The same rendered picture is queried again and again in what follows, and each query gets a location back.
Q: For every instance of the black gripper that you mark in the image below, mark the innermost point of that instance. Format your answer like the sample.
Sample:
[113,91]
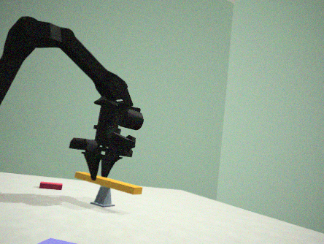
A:
[93,150]

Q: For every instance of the yellow bar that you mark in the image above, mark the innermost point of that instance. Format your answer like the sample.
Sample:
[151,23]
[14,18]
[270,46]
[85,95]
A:
[113,184]

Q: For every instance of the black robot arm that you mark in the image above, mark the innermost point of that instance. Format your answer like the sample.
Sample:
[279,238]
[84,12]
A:
[29,33]

